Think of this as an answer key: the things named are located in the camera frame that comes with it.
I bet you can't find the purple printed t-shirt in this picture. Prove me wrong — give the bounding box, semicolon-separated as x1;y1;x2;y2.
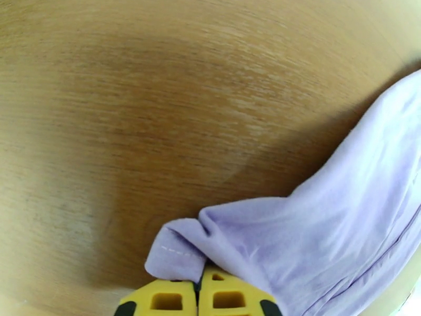
144;68;421;316

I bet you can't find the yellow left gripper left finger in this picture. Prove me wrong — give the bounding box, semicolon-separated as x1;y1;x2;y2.
118;280;199;316

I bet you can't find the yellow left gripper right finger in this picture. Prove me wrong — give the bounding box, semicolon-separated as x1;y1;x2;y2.
198;266;279;316

